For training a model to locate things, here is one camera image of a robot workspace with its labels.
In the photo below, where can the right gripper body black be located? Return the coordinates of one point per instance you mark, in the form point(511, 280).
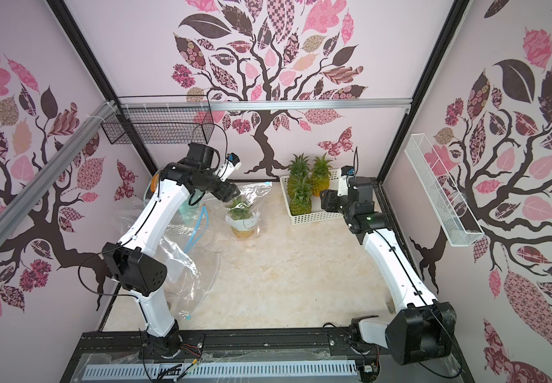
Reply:
point(330, 201)

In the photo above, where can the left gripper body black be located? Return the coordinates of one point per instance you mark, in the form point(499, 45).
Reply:
point(222, 190)

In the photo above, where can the zip-top bag clear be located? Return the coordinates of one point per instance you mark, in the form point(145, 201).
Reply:
point(201, 225)
point(132, 220)
point(256, 194)
point(191, 274)

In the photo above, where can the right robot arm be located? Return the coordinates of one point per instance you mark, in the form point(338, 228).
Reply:
point(422, 328)

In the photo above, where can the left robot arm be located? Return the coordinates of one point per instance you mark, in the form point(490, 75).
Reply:
point(132, 260)

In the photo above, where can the white plastic basket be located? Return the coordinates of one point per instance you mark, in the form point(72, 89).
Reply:
point(317, 214)

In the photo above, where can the silver toaster mint side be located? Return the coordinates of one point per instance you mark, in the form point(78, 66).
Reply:
point(187, 207)

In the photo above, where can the left bread slice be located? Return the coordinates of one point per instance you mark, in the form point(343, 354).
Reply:
point(154, 183)

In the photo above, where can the amber bottle black cap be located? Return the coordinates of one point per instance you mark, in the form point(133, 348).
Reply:
point(391, 306)

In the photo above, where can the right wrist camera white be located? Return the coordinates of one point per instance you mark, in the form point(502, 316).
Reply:
point(346, 173)

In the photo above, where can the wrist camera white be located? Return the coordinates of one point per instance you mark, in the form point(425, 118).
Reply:
point(346, 173)
point(229, 165)

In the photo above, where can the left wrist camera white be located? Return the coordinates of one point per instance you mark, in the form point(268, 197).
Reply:
point(229, 165)

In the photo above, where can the black wire wall basket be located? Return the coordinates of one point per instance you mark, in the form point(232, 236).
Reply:
point(160, 123)

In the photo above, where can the aluminium frame bar back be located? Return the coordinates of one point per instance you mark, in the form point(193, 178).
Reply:
point(363, 103)

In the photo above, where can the aluminium frame bar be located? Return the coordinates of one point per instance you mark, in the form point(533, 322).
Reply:
point(29, 196)
point(363, 103)

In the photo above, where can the white wire wall shelf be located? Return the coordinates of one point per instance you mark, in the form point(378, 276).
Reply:
point(432, 165)

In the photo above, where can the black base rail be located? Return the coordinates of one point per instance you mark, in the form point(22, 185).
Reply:
point(247, 345)

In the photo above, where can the white slotted cable duct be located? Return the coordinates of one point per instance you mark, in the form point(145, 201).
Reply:
point(211, 370)

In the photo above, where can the aluminium frame bar left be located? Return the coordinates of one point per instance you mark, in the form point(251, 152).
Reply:
point(29, 196)

